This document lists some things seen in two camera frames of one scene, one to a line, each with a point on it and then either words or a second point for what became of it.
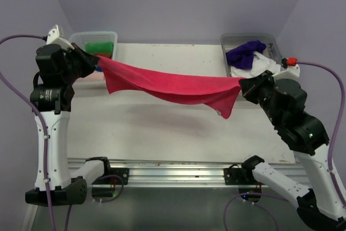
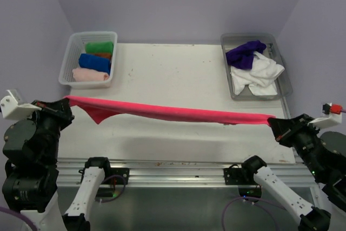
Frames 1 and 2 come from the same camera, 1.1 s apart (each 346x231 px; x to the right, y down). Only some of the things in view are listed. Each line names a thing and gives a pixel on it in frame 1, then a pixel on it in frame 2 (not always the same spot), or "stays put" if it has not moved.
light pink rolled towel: x=95 y=76 stays put
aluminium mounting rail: x=190 y=172 stays put
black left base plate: x=123 y=172 stays put
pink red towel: x=216 y=92 → x=99 y=109
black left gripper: x=90 y=62 → x=59 y=107
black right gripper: x=250 y=86 → x=284 y=128
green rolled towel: x=99 y=47 stays put
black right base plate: x=239 y=176 stays put
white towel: x=261 y=63 stays put
